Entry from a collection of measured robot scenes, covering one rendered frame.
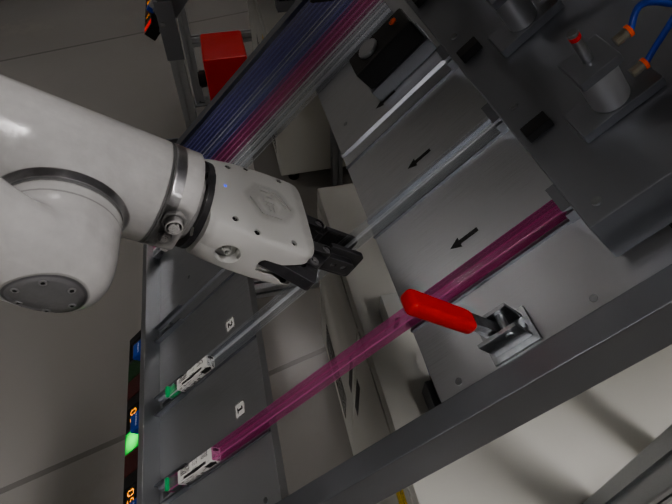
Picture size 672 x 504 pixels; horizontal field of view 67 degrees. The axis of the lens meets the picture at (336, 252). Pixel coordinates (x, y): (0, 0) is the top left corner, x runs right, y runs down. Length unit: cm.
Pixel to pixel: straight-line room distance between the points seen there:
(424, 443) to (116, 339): 141
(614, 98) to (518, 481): 57
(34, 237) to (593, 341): 33
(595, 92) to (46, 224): 31
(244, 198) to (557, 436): 58
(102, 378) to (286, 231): 128
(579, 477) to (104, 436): 117
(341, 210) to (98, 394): 92
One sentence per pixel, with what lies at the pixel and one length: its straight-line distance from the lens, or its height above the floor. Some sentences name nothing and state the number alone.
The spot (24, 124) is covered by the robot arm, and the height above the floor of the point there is 115.
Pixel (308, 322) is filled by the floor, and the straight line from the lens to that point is 162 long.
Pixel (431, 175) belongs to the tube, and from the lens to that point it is 47.
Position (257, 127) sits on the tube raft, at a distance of 76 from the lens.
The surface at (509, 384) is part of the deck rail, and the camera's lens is 37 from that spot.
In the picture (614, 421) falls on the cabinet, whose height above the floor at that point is 62.
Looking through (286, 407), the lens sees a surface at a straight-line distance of 50.
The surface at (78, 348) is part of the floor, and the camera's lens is 175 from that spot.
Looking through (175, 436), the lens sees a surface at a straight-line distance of 67.
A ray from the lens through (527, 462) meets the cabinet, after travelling 80.
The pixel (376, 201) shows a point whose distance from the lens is 52.
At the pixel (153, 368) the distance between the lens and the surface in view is 74.
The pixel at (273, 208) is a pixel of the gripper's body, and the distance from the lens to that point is 45.
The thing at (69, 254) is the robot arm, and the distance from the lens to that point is 33.
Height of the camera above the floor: 133
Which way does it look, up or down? 47 degrees down
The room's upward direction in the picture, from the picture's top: straight up
